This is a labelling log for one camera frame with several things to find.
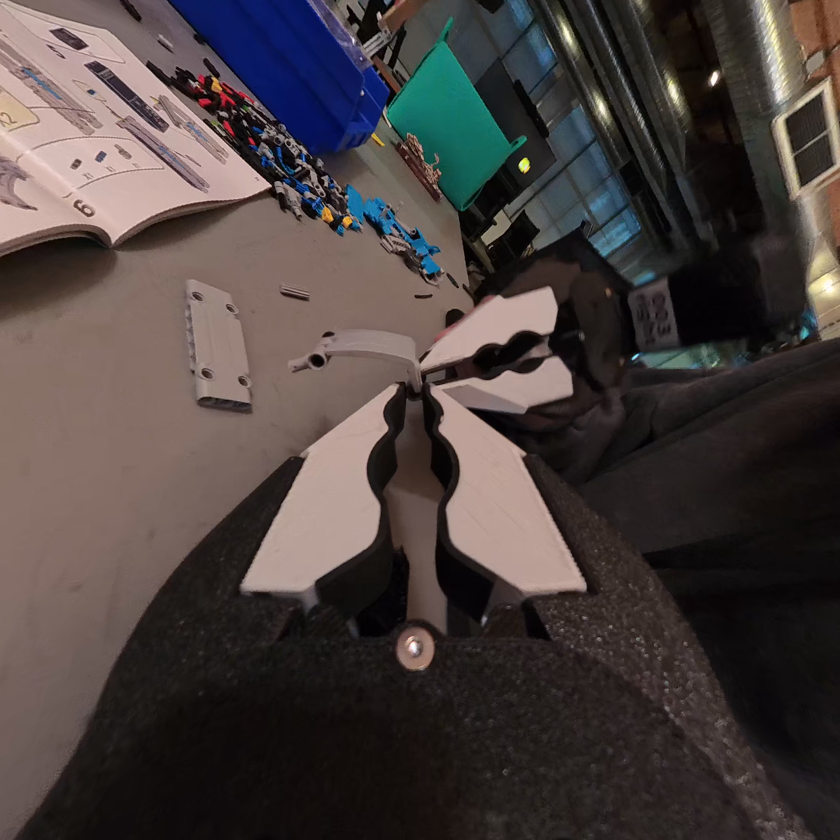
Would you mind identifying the clear plastic bag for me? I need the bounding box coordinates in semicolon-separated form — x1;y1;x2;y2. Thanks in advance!
315;0;368;70

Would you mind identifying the green tote bag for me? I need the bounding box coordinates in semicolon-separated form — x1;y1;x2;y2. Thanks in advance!
385;16;529;212

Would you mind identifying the wooden skeleton model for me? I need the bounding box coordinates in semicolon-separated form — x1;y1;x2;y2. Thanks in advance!
394;131;445;203

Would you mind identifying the grey panel with holes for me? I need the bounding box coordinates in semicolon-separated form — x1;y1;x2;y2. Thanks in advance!
185;279;254;414

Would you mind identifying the grey desk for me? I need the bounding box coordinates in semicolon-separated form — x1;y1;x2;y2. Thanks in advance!
0;0;487;840

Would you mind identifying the small grey connector piece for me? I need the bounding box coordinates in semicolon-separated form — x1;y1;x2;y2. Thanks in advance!
287;331;332;375

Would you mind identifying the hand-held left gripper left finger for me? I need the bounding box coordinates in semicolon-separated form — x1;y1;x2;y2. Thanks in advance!
239;384;404;621

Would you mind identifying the pile of small colourful pieces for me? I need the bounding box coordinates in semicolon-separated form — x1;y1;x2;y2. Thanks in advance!
144;59;355;231

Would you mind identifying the pile of blue building pieces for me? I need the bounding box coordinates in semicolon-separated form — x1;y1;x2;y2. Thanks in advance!
344;184;447;286

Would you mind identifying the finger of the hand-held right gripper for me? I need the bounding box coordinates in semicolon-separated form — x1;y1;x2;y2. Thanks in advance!
420;285;560;376
438;354;576;416

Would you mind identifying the blue plastic bin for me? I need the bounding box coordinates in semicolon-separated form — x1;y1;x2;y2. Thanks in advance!
167;0;391;156

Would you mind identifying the white air vent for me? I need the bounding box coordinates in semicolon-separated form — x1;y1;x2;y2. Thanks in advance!
771;82;840;201

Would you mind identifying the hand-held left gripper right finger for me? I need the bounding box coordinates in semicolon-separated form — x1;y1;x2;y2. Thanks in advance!
423;384;588;623

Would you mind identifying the silver air duct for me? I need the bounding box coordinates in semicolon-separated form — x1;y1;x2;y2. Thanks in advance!
702;0;840;296

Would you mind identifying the white instruction booklet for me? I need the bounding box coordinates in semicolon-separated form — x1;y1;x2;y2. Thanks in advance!
0;0;273;258

